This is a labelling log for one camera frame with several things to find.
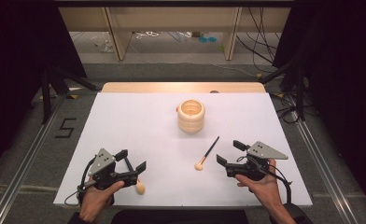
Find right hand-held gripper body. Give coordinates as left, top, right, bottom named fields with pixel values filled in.
left=225, top=141, right=289, bottom=182

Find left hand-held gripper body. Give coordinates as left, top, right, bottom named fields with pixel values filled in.
left=88, top=147, right=139, bottom=191

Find small black makeup brush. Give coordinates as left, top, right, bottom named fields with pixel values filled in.
left=194, top=135, right=221, bottom=172

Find large black makeup brush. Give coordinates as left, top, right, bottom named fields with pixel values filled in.
left=123, top=157, right=147, bottom=196

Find cream ribbed brush holder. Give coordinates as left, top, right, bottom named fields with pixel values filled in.
left=176, top=99, right=206, bottom=134

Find person's right hand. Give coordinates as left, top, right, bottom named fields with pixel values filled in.
left=234, top=158, right=284, bottom=213

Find person's left hand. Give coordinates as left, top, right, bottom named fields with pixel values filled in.
left=78, top=180, right=125, bottom=224

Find white table mat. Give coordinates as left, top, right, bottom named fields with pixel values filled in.
left=52, top=91, right=314, bottom=207

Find black metal stand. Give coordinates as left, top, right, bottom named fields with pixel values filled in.
left=40, top=66, right=100, bottom=125
left=258, top=57, right=308, bottom=122

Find light wooden table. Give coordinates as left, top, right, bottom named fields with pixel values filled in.
left=101, top=81, right=267, bottom=94

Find black curtain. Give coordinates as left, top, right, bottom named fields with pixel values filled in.
left=0, top=0, right=88, bottom=180
left=273, top=0, right=366, bottom=216

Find light wooden shelf unit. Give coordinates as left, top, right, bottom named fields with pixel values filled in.
left=58, top=7, right=291, bottom=62

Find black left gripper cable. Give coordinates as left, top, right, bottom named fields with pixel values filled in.
left=77, top=155, right=99, bottom=201

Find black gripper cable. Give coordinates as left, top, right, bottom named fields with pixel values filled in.
left=236, top=154, right=293, bottom=204
left=77, top=155, right=99, bottom=201

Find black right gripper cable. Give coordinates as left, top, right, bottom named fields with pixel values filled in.
left=236, top=154, right=293, bottom=204

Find thin grey cable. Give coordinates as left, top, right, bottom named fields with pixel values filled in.
left=63, top=189, right=81, bottom=207

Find black floor cables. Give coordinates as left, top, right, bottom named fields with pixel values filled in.
left=273, top=91, right=302, bottom=124

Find aluminium floor rail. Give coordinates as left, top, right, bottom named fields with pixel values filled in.
left=0, top=92, right=70, bottom=224
left=291, top=110, right=359, bottom=224

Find hanging black cables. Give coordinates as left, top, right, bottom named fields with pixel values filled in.
left=235, top=7, right=282, bottom=74

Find white cord on floor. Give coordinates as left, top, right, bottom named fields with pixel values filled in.
left=134, top=31, right=161, bottom=40

